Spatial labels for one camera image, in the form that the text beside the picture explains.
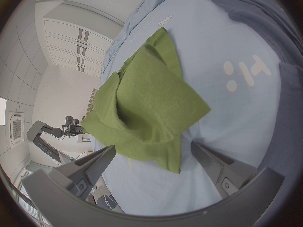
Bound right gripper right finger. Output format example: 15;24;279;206
190;141;258;200

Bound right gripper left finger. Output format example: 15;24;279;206
50;145;116;201

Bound green shorts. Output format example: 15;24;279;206
82;27;211;174

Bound bed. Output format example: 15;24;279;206
90;0;284;216

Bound dark blue garment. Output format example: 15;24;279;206
194;0;303;174

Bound white ceiling air conditioner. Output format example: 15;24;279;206
8;112;25;147

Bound white wardrobe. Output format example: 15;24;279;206
36;0;125;74

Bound pale blue quilt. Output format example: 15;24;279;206
101;0;190;79

